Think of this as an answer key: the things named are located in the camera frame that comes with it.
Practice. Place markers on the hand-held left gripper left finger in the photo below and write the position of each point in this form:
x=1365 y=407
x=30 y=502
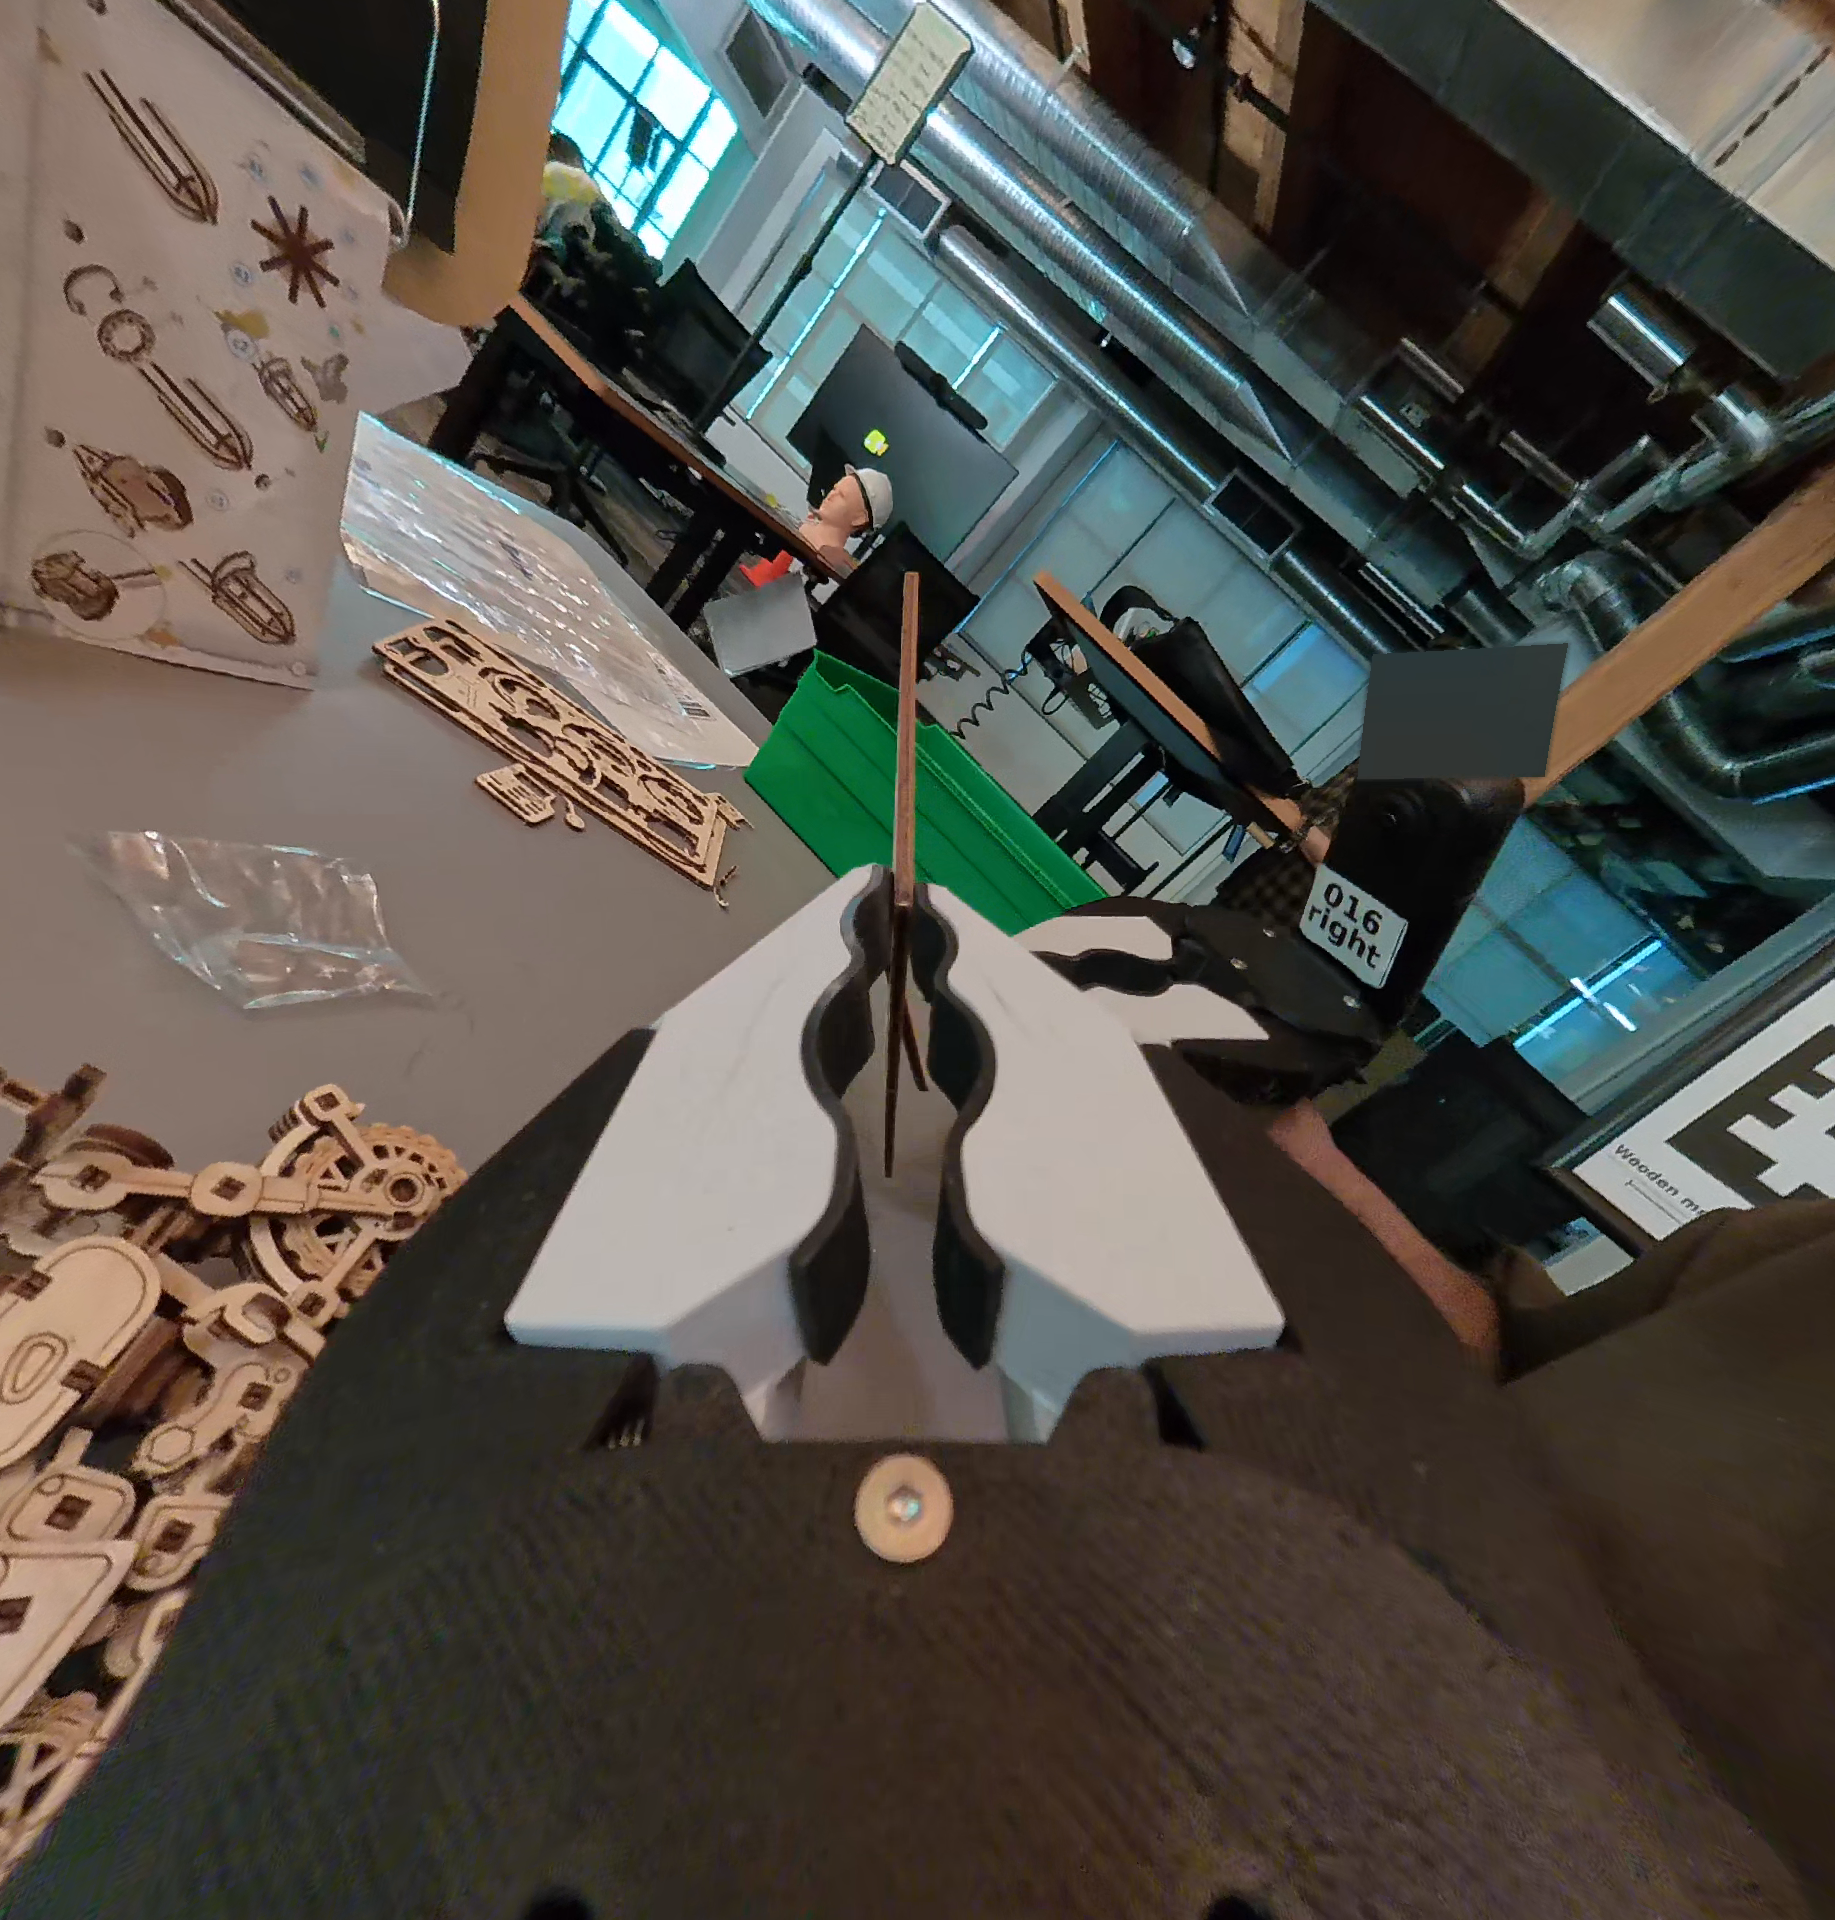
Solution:
x=679 y=1185

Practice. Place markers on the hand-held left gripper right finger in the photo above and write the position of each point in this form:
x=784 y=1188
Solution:
x=1113 y=1185

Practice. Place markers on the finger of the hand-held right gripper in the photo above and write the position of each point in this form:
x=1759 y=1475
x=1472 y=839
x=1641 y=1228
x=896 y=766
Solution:
x=1084 y=936
x=1203 y=1020

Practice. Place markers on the slotted wooden puzzle sheet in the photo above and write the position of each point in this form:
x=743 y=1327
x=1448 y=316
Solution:
x=905 y=750

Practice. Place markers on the grey desk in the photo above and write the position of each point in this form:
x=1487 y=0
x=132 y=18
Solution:
x=559 y=976

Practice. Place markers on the green plastic bin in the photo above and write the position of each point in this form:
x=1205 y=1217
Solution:
x=978 y=825

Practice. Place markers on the wooden-top standing table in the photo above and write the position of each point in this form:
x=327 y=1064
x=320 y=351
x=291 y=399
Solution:
x=1144 y=690

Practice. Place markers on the black backpack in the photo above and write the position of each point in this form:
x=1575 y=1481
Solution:
x=1218 y=705

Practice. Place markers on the wooden beam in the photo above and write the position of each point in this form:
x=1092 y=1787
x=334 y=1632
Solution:
x=1727 y=600

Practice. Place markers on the framed black-white marker sign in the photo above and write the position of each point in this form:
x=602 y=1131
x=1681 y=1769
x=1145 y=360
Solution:
x=1756 y=1110

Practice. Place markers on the small wooden slotted piece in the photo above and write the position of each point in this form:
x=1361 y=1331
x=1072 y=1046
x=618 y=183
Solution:
x=516 y=795

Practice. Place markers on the orange cone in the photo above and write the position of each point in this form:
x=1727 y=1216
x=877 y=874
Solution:
x=774 y=571

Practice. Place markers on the mannequin head with helmet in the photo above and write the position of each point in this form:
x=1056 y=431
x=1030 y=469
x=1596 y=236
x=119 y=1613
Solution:
x=858 y=510

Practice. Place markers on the clear plastic bag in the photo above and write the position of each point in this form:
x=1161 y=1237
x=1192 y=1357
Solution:
x=258 y=916

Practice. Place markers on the dark monitor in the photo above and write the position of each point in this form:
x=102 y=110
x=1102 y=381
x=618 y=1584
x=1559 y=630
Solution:
x=919 y=435

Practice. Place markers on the large emptied wooden puzzle sheet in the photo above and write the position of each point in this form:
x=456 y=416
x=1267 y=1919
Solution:
x=409 y=661

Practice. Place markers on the silver ventilation ducts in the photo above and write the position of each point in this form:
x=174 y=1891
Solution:
x=1158 y=301

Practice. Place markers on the plastic-wrapped instruction sheet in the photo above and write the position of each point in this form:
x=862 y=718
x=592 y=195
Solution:
x=528 y=571

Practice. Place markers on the pile of wooden model parts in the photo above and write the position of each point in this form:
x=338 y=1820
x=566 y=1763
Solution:
x=63 y=1350

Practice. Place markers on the long wooden table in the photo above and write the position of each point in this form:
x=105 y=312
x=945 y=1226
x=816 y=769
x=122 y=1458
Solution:
x=618 y=397

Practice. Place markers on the paper sign on pole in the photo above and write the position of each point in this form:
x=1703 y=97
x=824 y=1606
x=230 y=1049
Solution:
x=910 y=76

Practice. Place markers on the white printed box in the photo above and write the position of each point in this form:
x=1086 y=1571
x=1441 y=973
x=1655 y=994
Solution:
x=184 y=450

